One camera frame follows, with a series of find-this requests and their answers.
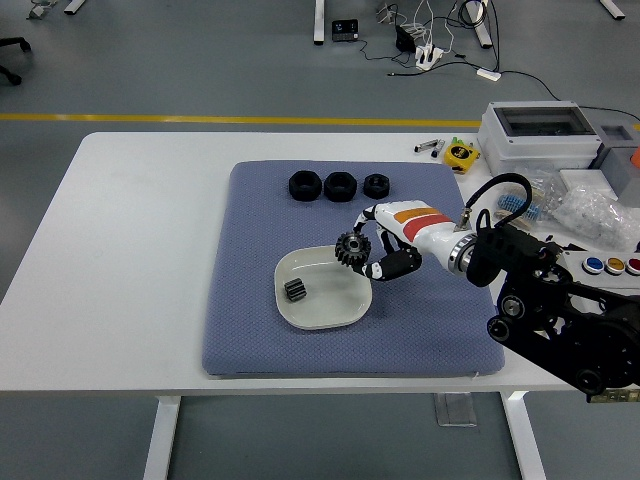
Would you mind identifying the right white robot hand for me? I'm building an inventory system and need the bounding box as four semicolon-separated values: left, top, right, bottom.
348;200;470;283

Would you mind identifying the large black spur gear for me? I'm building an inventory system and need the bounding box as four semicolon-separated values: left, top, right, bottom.
333;232;371;272

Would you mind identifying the small black spur gear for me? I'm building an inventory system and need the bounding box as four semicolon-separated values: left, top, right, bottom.
283;277;308;303

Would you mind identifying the small black hex nut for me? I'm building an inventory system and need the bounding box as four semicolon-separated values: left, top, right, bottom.
362;173;391;200

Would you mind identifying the large black hex nut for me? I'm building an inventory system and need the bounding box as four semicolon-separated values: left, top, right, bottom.
288;169;322;202
323;171;358;203

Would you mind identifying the flat white box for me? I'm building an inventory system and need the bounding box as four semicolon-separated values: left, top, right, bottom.
557;168;614;194

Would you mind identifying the grey box with orange part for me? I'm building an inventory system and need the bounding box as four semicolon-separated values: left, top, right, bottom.
589;122;640;204

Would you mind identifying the yellow tape measure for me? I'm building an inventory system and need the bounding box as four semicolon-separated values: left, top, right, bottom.
443;143;480;174

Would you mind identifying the blue resistor strip roll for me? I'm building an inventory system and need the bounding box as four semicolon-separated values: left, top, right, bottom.
494;191;545;225

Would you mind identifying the white square plate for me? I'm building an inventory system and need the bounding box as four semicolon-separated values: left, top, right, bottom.
274;244;375;331

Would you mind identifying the clear bag of small parts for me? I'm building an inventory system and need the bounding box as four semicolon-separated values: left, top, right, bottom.
519;162;557;190

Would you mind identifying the clear bag of plastic parts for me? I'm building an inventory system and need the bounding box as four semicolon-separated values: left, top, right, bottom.
549;182;640;251

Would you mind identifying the white power strip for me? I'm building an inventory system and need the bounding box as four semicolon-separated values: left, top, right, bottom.
415;44;445;70

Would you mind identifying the clear plastic floor holder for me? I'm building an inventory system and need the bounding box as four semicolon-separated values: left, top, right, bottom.
433;393;479;428

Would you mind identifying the black power adapter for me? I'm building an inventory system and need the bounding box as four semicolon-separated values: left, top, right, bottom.
395;24;417;53

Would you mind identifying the blue-grey quilted mat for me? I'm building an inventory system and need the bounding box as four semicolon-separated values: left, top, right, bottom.
201;159;506;379

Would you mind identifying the white background desk leg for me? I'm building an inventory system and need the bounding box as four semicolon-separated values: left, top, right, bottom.
471;0;495;50
313;0;327;46

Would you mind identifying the black handheld device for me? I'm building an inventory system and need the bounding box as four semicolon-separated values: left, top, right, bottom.
332;18;360;44

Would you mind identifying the white table leg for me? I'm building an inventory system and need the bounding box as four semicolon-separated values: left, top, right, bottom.
143;394;182;480
501;390;549;480

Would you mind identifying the black office chair base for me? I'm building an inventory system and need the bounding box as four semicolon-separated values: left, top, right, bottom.
0;37;32;86

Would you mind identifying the grey electrical enclosure box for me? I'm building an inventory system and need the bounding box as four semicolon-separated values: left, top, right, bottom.
476;100;604;180

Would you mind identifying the long black floor cable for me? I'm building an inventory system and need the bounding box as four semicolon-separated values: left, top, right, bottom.
499;69;640;126

